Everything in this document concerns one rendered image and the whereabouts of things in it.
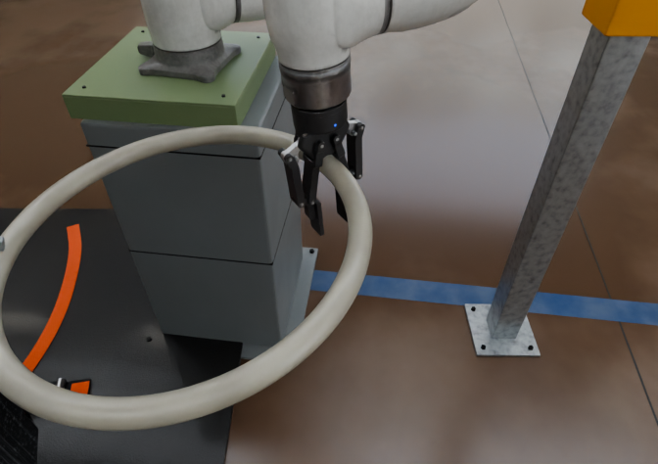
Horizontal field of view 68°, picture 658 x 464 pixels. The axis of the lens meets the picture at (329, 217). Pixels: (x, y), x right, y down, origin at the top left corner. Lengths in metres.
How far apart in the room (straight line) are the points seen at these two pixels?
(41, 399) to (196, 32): 0.80
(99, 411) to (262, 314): 1.00
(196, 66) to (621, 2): 0.83
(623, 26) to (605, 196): 1.44
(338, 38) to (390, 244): 1.41
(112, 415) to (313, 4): 0.45
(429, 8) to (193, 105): 0.59
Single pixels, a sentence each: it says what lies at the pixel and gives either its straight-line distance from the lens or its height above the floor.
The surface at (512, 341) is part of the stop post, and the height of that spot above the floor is 0.01.
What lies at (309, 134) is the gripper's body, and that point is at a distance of 0.67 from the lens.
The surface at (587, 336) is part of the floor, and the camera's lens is 1.84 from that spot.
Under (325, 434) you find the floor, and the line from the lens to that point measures 1.48.
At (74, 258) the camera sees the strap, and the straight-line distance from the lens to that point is 2.06.
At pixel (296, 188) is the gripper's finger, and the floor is 0.92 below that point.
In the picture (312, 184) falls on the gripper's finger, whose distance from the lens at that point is 0.71.
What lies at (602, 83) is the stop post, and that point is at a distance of 1.15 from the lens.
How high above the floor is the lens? 1.35
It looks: 42 degrees down
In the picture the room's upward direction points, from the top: straight up
